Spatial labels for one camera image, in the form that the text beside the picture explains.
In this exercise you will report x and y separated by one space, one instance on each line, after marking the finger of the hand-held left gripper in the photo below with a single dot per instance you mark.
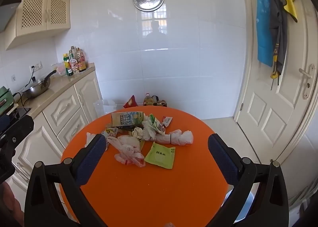
21 126

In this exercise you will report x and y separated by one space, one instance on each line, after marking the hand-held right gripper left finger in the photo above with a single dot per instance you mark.
90 159

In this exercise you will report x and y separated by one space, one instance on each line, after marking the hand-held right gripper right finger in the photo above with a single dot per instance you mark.
223 162

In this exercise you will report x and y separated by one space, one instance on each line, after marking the clear plastic bag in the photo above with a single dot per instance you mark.
174 137
129 151

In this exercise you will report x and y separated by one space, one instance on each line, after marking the green sachet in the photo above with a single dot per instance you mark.
160 156

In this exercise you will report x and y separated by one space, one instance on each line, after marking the person's left hand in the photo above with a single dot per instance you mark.
10 207

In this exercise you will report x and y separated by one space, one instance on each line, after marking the black induction cooktop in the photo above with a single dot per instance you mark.
21 112

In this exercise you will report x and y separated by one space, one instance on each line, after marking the white plastic scrap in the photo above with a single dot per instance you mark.
90 138

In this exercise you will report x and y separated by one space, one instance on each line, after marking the green appliance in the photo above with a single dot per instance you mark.
5 100

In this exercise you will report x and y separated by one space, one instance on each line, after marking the yellow printed wrapper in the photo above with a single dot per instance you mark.
111 133

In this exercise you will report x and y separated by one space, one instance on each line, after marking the crumpled clear plastic bag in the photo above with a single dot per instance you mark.
129 151

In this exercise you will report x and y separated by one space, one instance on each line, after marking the metal wok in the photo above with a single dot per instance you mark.
37 87

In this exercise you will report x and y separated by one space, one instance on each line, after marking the dark wrapper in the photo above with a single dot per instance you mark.
123 128

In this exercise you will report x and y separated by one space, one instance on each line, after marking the clear plastic container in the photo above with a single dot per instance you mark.
104 109

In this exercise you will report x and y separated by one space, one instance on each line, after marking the pink plastic container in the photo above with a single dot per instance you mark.
61 69

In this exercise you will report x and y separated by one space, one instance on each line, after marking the red snack bag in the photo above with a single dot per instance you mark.
130 102

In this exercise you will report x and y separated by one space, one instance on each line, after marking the green and white wrapper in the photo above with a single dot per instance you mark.
155 126

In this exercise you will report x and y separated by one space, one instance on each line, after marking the white door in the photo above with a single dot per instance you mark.
278 107

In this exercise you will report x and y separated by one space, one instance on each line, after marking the red label bottle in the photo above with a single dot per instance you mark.
74 66

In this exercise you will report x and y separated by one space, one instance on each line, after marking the cooking oil bottle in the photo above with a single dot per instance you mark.
147 100

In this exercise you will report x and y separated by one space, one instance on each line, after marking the dark soy sauce bottle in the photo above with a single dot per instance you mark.
81 62

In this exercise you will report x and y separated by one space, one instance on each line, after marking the tall clear bottle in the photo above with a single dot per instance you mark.
72 51

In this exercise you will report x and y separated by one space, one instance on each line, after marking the range hood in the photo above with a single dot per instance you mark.
8 10

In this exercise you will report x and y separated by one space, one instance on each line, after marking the grey apron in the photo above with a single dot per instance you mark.
279 43

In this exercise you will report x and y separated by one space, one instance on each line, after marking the blue apron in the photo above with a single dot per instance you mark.
263 30

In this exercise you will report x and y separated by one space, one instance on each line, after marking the wall switch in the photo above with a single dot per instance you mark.
13 77

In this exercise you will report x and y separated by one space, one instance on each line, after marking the wall socket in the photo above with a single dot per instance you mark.
36 66

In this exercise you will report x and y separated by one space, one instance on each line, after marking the lattice wall cabinet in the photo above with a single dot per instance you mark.
37 15

